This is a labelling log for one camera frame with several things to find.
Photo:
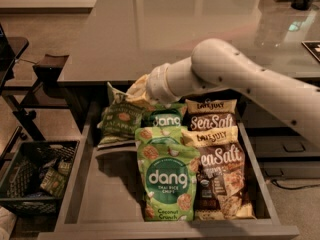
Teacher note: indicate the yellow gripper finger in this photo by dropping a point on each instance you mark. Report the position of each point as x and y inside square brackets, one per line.
[137, 94]

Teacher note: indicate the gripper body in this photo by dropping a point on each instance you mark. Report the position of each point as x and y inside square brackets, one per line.
[156, 83]

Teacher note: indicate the green jalapeno chip bag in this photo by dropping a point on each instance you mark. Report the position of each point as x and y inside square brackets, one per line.
[119, 120]

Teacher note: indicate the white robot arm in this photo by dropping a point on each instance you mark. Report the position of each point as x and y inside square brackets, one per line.
[216, 65]

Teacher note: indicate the rear green dang bag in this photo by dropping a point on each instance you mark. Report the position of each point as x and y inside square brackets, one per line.
[165, 115]

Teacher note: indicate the green dang bag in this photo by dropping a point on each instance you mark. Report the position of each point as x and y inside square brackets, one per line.
[165, 115]
[148, 139]
[168, 173]

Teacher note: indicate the middle green dang bag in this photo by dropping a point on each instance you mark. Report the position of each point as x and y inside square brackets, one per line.
[148, 139]

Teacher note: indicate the rear brown sea salt bag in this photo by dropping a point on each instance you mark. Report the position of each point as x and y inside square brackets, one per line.
[211, 114]

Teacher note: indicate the brown sea salt bag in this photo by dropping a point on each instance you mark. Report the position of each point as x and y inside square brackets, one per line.
[221, 187]
[211, 114]

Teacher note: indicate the front green dang bag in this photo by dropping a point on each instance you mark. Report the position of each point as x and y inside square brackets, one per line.
[168, 173]

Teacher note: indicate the small green bag in crate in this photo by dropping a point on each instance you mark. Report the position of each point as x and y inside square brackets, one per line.
[64, 167]

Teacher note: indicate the grey open drawer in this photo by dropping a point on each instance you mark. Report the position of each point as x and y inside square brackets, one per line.
[103, 200]

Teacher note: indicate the front brown sea salt bag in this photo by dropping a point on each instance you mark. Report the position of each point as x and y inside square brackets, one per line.
[221, 187]

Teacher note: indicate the green chip bag in crate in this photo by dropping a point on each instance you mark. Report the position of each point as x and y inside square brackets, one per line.
[54, 183]

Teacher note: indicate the black tablet on counter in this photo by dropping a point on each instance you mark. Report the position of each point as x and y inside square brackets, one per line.
[313, 47]

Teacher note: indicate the dark wooden stool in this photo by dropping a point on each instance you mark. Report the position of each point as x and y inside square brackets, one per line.
[48, 70]

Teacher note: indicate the black plastic crate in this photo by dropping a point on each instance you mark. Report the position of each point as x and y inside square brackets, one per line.
[20, 190]

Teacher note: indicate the black chair frame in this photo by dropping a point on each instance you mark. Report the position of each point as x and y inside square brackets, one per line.
[11, 49]

